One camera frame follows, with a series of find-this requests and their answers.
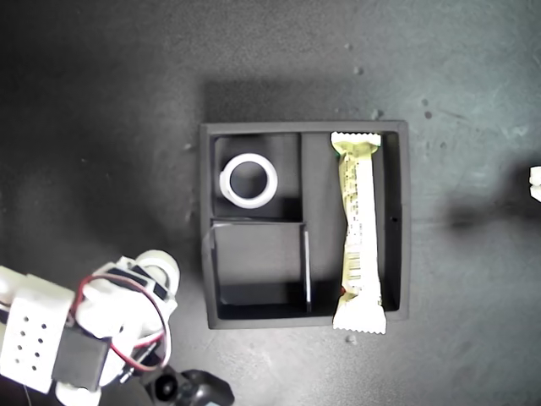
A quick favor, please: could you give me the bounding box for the white tape roll green core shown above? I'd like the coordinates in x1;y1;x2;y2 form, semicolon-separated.
137;249;181;295

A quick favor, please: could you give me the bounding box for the large white tape roll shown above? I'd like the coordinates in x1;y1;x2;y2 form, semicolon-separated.
218;152;279;210

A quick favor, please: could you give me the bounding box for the green cartoon snack bar wrapper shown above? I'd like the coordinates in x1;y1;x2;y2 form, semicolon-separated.
330;131;388;337

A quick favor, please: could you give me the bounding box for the black compartment tray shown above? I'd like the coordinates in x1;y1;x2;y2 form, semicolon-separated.
198;120;411;331

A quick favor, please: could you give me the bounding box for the red arm wire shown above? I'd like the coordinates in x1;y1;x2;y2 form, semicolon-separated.
67;273;171;373

